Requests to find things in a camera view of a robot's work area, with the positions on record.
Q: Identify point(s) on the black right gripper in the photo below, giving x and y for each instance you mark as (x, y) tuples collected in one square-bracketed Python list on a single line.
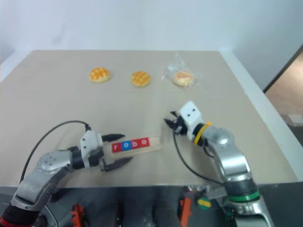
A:
[(180, 125)]

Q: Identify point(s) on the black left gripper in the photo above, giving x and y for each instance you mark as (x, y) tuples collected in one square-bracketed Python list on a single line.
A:
[(98, 160)]

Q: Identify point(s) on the red letter b block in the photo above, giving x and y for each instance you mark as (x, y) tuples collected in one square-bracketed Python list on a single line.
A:
[(135, 144)]

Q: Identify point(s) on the red letter o block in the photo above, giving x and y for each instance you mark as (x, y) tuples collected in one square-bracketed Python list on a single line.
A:
[(144, 142)]

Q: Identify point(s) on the long wooden tray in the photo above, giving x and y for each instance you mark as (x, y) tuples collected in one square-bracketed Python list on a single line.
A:
[(154, 144)]

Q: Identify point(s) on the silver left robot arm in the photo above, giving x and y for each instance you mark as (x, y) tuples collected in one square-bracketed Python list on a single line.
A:
[(47, 170)]

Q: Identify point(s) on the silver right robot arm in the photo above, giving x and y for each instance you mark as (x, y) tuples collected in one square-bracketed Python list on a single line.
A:
[(233, 160)]

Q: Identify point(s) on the red letter r block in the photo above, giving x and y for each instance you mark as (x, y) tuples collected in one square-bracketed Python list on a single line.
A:
[(116, 147)]

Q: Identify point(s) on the blue letter o block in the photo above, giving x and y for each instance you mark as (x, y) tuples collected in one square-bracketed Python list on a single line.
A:
[(126, 145)]

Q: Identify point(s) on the round bread in bag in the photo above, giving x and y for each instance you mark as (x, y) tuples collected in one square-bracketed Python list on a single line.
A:
[(183, 79)]

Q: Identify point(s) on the round golden checkered bread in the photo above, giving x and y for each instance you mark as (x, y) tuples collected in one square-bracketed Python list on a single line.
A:
[(141, 79), (100, 75)]

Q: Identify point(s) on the clear plastic bag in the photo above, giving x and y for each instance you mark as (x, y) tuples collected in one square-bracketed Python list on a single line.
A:
[(178, 65)]

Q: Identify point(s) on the beige table mat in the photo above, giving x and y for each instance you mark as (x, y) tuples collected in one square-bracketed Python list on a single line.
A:
[(71, 106)]

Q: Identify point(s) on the orange and black tool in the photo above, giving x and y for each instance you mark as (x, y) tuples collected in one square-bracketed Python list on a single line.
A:
[(77, 215)]

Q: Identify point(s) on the dark rounded shape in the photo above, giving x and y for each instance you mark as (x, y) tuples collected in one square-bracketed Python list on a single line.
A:
[(165, 210)]

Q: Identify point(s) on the green and yellow round button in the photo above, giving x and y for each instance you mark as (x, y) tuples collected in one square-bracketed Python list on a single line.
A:
[(204, 203)]

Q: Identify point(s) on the orange plastic part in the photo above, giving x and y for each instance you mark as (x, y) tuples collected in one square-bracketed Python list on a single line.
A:
[(185, 210)]

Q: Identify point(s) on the brown wooden door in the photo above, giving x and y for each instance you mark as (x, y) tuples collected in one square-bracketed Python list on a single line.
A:
[(288, 85)]

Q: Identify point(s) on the small beige box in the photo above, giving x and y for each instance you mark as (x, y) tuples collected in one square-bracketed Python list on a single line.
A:
[(295, 118)]

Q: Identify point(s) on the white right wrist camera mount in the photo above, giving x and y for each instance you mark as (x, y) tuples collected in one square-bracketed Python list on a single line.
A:
[(191, 116)]

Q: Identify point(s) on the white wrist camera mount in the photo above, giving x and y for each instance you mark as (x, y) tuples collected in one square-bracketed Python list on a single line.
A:
[(91, 144), (191, 116)]

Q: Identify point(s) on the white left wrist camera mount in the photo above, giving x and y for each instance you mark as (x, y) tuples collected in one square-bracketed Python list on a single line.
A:
[(91, 144)]

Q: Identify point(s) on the white table frame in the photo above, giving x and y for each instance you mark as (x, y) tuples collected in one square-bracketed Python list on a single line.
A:
[(262, 108)]

